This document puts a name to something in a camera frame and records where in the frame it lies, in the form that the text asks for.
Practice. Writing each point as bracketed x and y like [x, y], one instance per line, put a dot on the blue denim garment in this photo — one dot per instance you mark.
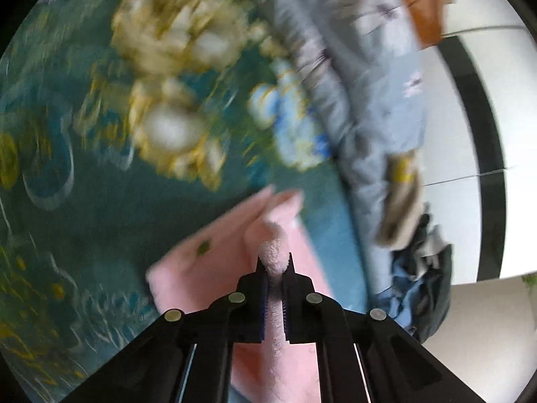
[400, 300]

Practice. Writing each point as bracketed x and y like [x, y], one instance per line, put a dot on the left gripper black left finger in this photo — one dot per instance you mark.
[184, 357]

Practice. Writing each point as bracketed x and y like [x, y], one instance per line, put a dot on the beige yellow plaid garment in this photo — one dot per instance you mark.
[404, 204]

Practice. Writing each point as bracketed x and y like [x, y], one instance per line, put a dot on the grey floral quilt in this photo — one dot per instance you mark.
[368, 94]

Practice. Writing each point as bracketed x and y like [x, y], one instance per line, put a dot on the green floral plush blanket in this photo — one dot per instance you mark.
[126, 127]

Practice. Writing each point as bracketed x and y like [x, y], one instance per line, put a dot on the dark clothes pile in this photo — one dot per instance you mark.
[428, 243]

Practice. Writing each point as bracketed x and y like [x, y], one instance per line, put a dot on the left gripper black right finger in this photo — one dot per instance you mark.
[364, 357]

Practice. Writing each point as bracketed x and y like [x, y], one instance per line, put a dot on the pink fleece pajama pants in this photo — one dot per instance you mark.
[202, 268]

